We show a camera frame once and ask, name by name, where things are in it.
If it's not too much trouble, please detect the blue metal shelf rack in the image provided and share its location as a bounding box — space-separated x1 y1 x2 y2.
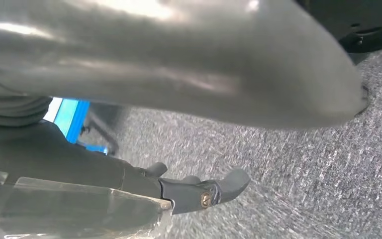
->
42 97 109 156

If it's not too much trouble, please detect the black robot foot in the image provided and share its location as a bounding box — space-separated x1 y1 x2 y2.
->
294 0 382 65

